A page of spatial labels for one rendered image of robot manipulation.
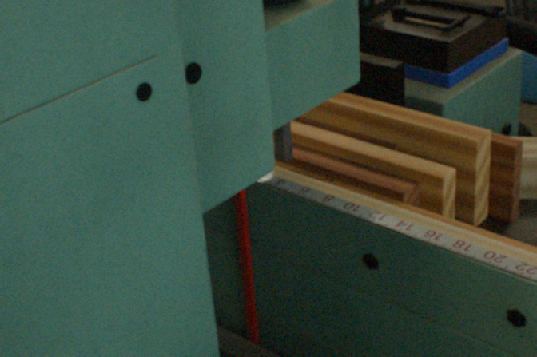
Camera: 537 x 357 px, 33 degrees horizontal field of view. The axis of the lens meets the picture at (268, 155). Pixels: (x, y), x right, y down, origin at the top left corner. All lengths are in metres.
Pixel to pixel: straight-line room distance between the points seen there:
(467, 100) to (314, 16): 0.20
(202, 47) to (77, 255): 0.14
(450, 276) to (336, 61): 0.17
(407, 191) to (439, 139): 0.05
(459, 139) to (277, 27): 0.16
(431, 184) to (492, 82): 0.18
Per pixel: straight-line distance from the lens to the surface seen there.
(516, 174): 0.66
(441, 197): 0.62
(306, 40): 0.59
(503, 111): 0.81
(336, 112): 0.69
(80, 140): 0.37
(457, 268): 0.54
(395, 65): 0.69
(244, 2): 0.48
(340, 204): 0.58
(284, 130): 0.64
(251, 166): 0.51
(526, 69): 1.11
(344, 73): 0.63
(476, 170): 0.64
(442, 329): 0.57
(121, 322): 0.41
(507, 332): 0.55
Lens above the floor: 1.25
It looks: 27 degrees down
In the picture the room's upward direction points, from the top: 5 degrees counter-clockwise
